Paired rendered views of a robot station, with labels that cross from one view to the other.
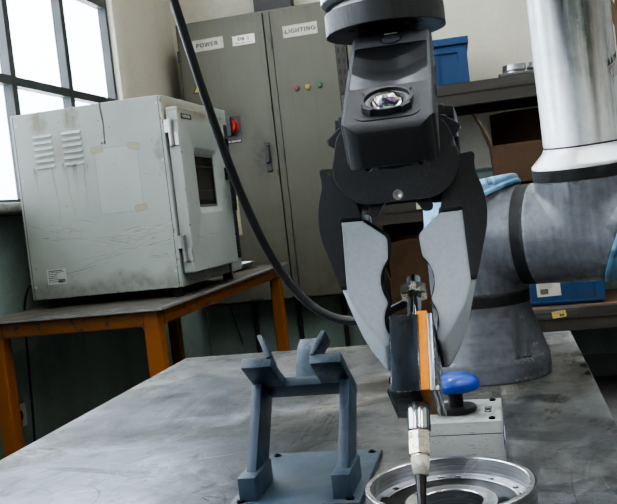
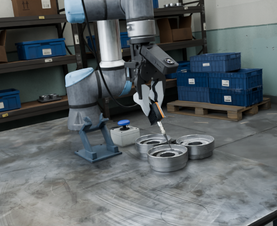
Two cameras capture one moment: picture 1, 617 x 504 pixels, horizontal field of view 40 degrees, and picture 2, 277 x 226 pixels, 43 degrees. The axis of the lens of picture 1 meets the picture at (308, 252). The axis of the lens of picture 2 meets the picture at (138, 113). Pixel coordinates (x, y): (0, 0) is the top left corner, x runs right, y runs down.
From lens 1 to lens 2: 0.68 m
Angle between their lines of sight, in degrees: 45
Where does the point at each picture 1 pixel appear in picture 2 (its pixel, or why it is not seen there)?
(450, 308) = (160, 101)
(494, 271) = (92, 96)
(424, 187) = (156, 76)
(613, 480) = not seen: hidden behind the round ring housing
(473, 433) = (134, 132)
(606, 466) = not seen: hidden behind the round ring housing
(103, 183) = not seen: outside the picture
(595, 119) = (118, 53)
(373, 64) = (155, 52)
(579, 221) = (116, 80)
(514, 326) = (97, 110)
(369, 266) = (146, 93)
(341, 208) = (141, 81)
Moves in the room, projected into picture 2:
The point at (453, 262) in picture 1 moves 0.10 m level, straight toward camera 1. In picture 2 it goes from (160, 91) to (186, 93)
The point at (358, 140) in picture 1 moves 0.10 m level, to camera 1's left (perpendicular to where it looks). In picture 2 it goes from (168, 69) to (141, 75)
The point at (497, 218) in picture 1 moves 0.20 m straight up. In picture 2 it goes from (93, 80) to (86, 28)
